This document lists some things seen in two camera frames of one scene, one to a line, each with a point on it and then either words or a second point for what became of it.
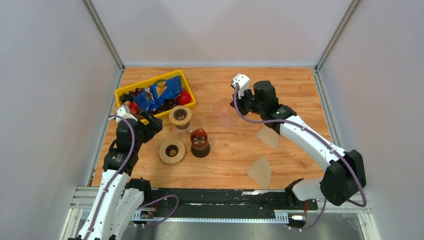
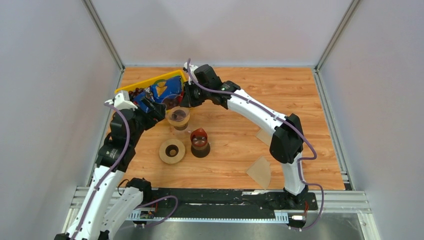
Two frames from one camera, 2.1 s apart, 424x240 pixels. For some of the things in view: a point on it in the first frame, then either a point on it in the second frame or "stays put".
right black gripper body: [247, 104] → [195, 97]
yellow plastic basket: [147, 83] stays put
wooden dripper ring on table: [172, 151] stays put
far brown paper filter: [269, 136] stays put
